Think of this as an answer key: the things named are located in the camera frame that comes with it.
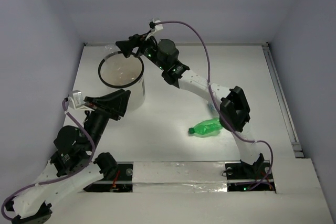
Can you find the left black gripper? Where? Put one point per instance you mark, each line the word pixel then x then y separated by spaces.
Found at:
pixel 104 109

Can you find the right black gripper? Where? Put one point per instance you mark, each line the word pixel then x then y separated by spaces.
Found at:
pixel 126 46

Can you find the green plastic bottle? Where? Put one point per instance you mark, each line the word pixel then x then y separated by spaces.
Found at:
pixel 206 128

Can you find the clear crushed plastic bottle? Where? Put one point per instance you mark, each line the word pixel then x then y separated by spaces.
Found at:
pixel 111 50

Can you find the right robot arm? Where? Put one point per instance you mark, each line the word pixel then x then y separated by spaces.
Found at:
pixel 230 103

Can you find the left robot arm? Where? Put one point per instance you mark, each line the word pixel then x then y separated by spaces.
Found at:
pixel 74 165

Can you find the white bin with black rim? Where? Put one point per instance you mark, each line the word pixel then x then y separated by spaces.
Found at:
pixel 116 71

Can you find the silver tape strip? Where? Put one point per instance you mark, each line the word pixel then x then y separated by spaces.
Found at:
pixel 179 177

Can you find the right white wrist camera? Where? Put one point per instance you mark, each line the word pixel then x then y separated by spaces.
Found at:
pixel 155 25

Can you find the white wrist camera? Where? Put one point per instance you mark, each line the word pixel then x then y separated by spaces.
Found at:
pixel 155 25
pixel 76 100

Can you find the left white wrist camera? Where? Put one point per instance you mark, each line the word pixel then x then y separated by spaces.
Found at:
pixel 76 100

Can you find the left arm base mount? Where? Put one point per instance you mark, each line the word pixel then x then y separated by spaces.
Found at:
pixel 120 183

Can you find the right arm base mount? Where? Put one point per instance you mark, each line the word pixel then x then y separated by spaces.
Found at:
pixel 244 177

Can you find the aluminium rail right edge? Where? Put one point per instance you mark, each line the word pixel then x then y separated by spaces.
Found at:
pixel 296 146

